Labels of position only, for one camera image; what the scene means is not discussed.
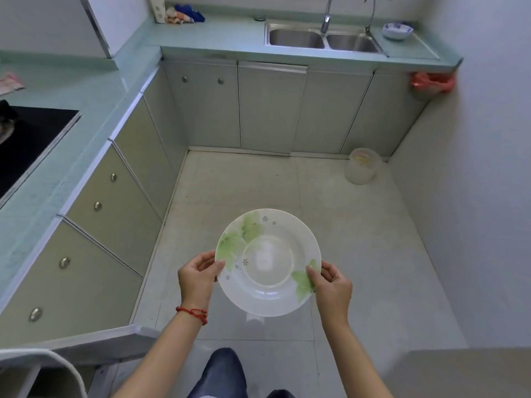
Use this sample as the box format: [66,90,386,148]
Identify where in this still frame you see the person's left hand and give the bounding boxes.
[178,250,227,313]

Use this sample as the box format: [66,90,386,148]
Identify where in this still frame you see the person's right hand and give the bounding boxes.
[306,261,353,324]

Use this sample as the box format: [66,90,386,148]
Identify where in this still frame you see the white plate with green leaves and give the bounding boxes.
[214,209,322,318]

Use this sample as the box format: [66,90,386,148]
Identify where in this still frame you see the person's right forearm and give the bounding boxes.
[319,311,395,398]

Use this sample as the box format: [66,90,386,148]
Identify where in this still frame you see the person's left forearm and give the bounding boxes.
[110,307,208,398]

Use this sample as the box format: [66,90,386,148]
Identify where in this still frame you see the person's blue jeans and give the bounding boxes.
[186,347,296,398]

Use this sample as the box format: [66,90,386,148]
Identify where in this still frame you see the translucent plastic bucket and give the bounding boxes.
[344,147,382,186]

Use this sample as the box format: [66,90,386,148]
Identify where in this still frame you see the row of pale cabinet doors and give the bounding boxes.
[0,59,430,338]

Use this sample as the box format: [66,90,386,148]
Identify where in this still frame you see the white curved plastic rim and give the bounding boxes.
[0,348,89,398]

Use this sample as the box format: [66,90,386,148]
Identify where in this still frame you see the black glass cooktop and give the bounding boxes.
[0,105,83,200]

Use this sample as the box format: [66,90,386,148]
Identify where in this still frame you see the red plastic bag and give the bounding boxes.
[410,72,456,96]

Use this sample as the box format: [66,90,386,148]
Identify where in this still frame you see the stainless steel double sink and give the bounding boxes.
[264,22,389,58]

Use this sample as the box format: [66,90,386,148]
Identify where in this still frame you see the orange and white cloth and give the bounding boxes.
[165,7,194,25]

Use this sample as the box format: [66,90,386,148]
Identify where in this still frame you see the dark pot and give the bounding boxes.
[0,99,20,145]

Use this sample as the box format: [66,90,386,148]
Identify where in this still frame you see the blue cloth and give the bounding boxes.
[174,3,206,23]

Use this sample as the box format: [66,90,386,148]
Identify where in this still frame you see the blue and white bowl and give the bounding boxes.
[382,22,415,41]

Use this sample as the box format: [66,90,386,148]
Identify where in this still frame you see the chrome kitchen faucet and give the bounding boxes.
[320,0,335,36]

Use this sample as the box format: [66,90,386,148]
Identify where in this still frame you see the pink packet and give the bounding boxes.
[0,72,26,96]

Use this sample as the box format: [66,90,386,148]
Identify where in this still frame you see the red string bracelet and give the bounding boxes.
[175,306,208,326]

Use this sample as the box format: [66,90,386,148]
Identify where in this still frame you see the metal flexible sprayer hose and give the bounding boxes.
[364,0,377,38]

